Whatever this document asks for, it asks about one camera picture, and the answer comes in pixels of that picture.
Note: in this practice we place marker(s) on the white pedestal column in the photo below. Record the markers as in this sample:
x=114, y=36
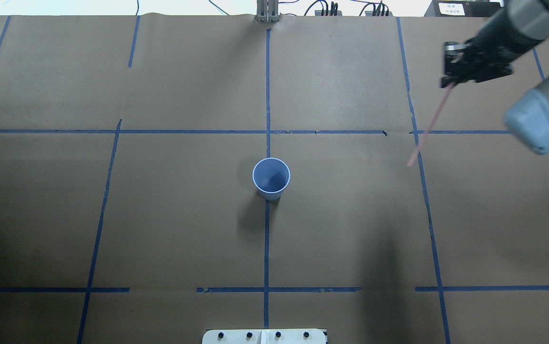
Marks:
x=266, y=336

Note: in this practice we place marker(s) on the aluminium frame post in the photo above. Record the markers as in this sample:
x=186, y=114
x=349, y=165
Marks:
x=267, y=11

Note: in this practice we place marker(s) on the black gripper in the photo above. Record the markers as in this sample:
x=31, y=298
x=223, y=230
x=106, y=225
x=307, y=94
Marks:
x=488, y=44

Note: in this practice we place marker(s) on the blue ribbed cup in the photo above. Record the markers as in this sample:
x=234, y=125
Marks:
x=271, y=177

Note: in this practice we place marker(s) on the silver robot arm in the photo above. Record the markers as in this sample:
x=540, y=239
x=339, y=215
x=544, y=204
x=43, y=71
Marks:
x=516, y=29

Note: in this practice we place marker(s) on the pink chopstick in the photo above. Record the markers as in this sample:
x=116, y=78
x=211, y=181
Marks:
x=423, y=138

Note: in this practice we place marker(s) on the black box with label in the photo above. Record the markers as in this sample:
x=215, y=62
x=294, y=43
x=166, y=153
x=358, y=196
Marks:
x=462, y=8

